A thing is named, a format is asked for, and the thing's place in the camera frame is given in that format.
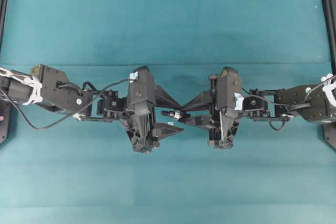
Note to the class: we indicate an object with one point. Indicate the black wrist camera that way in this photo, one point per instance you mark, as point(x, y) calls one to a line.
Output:
point(228, 90)
point(141, 91)

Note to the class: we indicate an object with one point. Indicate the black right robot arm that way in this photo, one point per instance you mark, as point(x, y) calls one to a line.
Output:
point(315, 103)

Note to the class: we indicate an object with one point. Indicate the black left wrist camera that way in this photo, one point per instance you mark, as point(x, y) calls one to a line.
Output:
point(141, 91)

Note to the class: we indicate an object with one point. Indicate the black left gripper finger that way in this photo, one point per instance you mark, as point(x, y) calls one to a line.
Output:
point(163, 130)
point(164, 100)

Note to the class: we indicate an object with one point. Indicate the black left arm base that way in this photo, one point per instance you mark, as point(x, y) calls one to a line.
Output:
point(5, 113)

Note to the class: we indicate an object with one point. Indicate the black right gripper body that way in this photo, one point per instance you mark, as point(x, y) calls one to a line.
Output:
point(225, 120)

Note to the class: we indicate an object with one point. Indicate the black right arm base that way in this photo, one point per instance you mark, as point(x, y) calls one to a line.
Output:
point(326, 134)

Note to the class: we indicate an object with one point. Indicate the dark threaded metal shaft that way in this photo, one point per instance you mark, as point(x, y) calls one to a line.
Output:
point(171, 114)

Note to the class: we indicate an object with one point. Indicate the teal table cloth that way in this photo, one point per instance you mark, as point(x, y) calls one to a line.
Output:
point(84, 172)

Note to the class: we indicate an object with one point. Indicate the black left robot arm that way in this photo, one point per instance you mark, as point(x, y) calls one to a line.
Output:
point(50, 89)

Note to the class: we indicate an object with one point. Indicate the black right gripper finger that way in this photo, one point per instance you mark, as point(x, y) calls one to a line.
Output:
point(200, 121)
point(200, 102)

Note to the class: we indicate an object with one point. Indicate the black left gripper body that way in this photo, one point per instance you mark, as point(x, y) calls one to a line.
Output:
point(137, 119)

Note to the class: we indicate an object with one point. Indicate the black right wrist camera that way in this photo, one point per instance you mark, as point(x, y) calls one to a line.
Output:
point(228, 90)

